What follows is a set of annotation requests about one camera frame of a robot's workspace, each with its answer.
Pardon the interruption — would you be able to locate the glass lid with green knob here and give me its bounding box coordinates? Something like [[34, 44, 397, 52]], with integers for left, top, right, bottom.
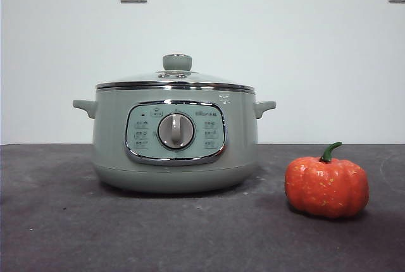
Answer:
[[96, 53, 255, 91]]

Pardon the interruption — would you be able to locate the orange pumpkin with green stem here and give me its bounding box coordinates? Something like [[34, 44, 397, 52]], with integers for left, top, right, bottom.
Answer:
[[284, 141, 370, 219]]

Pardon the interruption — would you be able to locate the sage green electric pot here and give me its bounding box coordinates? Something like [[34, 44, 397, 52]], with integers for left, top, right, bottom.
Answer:
[[72, 87, 277, 194]]

